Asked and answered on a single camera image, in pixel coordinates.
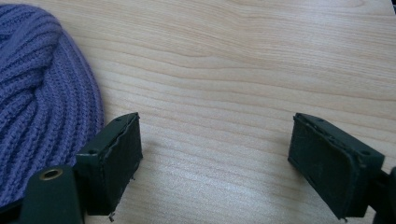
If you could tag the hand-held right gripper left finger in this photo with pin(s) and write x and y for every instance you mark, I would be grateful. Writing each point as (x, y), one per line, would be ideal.
(115, 161)

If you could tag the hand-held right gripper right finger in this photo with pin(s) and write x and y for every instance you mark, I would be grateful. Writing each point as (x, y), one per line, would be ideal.
(327, 168)

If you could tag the purple knitted beanie hat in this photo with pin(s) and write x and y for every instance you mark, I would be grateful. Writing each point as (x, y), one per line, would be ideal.
(37, 102)

